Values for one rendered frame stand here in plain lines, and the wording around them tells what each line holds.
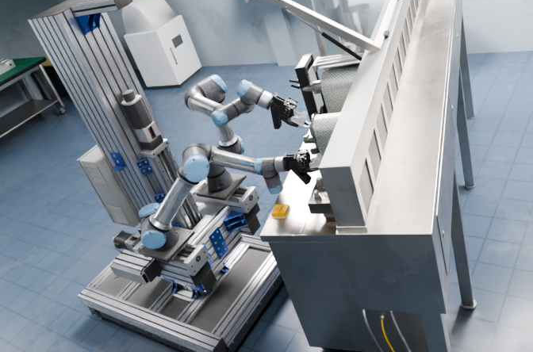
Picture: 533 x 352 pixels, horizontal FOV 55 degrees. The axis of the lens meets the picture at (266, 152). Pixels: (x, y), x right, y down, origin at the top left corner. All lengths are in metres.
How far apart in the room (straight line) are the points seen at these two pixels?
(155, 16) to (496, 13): 4.12
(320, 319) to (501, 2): 3.75
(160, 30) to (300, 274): 5.01
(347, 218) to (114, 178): 1.83
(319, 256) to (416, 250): 1.02
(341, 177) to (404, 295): 0.42
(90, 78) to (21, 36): 6.62
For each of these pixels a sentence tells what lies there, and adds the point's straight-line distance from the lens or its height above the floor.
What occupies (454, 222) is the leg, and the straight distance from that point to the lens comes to 2.61.
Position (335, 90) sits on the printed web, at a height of 1.34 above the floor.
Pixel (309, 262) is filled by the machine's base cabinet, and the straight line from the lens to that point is 2.39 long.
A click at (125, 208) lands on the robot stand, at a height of 0.90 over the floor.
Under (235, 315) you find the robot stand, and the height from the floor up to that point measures 0.22.
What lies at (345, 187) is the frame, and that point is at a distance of 1.30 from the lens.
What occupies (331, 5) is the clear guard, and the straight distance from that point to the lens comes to 2.01.
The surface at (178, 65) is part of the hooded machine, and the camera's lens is 7.13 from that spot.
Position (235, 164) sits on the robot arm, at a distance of 2.50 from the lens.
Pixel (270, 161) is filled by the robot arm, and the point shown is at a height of 1.14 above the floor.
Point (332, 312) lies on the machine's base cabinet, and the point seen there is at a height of 0.39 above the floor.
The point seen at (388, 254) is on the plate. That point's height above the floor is 1.37.
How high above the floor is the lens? 2.34
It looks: 29 degrees down
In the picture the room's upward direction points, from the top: 20 degrees counter-clockwise
